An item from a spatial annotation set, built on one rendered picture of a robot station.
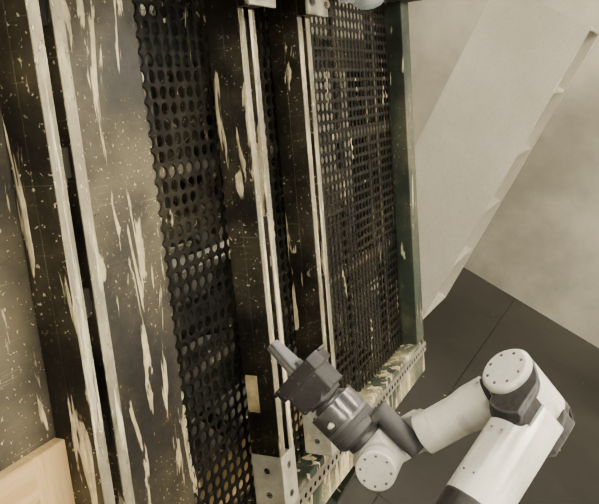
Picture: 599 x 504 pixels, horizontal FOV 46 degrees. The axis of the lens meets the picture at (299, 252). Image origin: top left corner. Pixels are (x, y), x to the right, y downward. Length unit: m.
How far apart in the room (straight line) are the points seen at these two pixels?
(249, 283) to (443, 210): 3.24
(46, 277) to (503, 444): 0.64
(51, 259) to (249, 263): 0.50
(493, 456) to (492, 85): 3.53
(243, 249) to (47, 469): 0.56
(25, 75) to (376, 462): 0.74
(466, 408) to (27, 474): 0.63
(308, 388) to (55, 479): 0.41
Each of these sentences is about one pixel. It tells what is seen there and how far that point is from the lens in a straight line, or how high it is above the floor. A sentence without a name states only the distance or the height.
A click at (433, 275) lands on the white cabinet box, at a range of 4.63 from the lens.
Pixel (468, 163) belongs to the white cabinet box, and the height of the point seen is 1.07.
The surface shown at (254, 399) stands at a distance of 1.45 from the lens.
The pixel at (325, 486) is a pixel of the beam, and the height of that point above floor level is 0.84.
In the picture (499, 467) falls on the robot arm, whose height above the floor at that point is 1.45.
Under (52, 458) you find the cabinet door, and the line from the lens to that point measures 1.03.
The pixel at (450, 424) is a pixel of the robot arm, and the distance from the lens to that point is 1.13.
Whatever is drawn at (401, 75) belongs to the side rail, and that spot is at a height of 1.66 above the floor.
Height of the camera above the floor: 1.96
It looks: 24 degrees down
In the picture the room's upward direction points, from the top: 25 degrees clockwise
